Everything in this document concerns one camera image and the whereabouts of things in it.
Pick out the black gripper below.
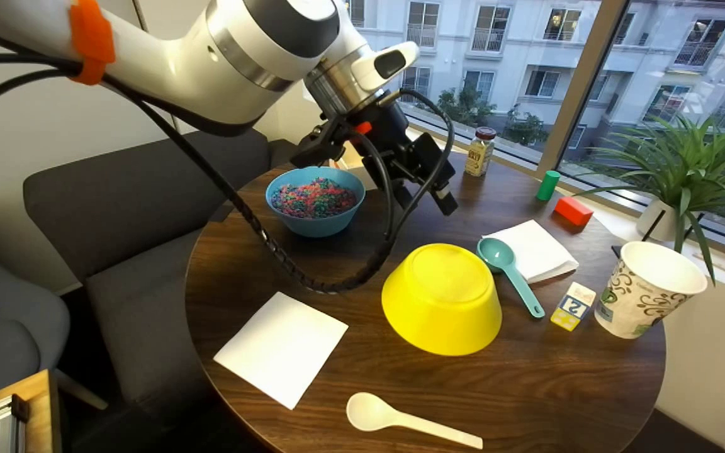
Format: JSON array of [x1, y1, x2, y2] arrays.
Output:
[[290, 97, 433, 194]]

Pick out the yellow plastic bowl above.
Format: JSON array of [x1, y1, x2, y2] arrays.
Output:
[[378, 240, 505, 357]]

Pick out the blue bowl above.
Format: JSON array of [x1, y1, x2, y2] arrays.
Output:
[[262, 162, 367, 240]]

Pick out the colourful beads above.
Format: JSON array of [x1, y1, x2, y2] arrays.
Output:
[[272, 175, 360, 222]]

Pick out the yellow labelled spice jar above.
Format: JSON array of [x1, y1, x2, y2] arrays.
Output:
[[462, 126, 498, 177]]

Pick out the teal measuring scoop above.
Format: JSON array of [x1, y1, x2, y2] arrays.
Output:
[[472, 234, 549, 321]]

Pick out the green block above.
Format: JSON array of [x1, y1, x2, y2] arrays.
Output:
[[534, 169, 563, 204]]

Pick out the folded white napkin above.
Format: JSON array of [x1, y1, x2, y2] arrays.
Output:
[[483, 219, 582, 287]]

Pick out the flat white square napkin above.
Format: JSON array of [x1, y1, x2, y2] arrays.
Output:
[[212, 288, 350, 413]]

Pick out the red block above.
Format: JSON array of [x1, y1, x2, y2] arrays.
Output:
[[551, 194, 593, 234]]

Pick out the dark grey sofa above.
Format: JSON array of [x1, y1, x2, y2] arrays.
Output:
[[19, 127, 298, 422]]

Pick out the wooden spoon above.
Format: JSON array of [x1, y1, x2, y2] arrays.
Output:
[[345, 389, 486, 449]]

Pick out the yellow white number block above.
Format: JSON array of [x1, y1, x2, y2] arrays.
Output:
[[549, 278, 598, 334]]

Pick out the patterned paper cup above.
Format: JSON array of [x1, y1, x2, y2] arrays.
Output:
[[592, 238, 709, 341]]

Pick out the green potted plant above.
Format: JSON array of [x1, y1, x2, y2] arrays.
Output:
[[597, 116, 725, 284]]

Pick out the grey chair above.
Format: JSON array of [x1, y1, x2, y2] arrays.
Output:
[[0, 223, 71, 396]]

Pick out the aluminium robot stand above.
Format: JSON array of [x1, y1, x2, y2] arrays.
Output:
[[0, 368, 63, 453]]

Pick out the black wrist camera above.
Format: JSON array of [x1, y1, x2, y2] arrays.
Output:
[[408, 127, 462, 219]]

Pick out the thin black cable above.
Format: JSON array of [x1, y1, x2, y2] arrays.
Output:
[[360, 86, 457, 254]]

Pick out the black spiral wrapped cable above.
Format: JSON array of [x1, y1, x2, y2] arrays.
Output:
[[0, 48, 457, 297]]

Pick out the window with grey frame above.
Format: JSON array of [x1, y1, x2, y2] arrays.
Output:
[[345, 0, 725, 254]]

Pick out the orange cable clip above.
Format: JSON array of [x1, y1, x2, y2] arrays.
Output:
[[68, 0, 118, 86]]

